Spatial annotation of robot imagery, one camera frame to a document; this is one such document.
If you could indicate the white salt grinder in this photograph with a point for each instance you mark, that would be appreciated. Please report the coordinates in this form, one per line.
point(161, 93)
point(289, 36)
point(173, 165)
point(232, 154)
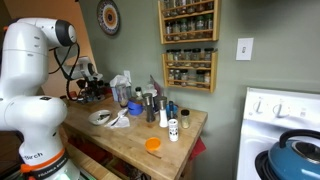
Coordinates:
point(163, 115)

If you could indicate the blue kettle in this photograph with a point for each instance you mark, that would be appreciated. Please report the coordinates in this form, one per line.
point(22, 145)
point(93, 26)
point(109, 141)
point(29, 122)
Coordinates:
point(293, 163)

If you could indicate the small black cap bottle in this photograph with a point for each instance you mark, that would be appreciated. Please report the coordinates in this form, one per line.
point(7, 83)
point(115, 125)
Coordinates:
point(139, 93)

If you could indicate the slim blue bottle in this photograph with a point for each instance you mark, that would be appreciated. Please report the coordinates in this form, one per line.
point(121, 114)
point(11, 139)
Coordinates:
point(171, 110)

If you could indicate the wooden spice rack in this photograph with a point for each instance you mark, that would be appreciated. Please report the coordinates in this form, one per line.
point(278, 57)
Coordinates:
point(213, 73)
point(216, 20)

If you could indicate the red cloth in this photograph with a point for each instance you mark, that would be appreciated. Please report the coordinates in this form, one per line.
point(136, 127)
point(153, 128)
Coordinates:
point(198, 148)

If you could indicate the dark pepper grinder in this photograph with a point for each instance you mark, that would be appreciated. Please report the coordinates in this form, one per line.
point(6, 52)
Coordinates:
point(149, 108)

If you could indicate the orange plastic lid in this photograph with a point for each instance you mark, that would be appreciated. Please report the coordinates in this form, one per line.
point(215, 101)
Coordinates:
point(153, 144)

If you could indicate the white cap container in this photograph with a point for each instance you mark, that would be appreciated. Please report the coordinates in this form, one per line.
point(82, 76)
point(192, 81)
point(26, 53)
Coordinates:
point(150, 89)

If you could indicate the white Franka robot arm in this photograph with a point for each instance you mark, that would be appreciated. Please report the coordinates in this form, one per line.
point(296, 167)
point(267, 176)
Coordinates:
point(30, 110)

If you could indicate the white ceramic bowl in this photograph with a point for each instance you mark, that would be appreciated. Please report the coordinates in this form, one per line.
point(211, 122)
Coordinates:
point(99, 118)

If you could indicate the clear zip bag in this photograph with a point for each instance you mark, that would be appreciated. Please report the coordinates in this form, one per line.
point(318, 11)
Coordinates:
point(156, 87)

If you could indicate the small white shaker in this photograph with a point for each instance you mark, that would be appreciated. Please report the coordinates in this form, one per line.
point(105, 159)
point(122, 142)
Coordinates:
point(173, 130)

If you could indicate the white stove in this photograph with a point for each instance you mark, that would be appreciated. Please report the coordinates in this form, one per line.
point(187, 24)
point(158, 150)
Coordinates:
point(283, 116)

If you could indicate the black lid yellow spice jar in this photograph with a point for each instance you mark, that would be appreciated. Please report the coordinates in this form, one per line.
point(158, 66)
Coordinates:
point(185, 120)

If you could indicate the patterned decorative wall plate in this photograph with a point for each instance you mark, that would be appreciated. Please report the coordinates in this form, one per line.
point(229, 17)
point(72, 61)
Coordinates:
point(108, 16)

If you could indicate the tissue box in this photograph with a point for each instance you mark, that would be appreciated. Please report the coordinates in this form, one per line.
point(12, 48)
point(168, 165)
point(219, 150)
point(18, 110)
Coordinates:
point(116, 90)

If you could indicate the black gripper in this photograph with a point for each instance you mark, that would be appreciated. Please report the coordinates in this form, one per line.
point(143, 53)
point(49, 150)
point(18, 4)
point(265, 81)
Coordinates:
point(90, 86)

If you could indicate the white light switch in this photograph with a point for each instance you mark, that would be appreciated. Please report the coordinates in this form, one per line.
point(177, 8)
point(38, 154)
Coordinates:
point(244, 49)

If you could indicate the blue bowl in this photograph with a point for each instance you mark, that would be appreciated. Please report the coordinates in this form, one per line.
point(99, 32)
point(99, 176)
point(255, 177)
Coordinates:
point(135, 108)

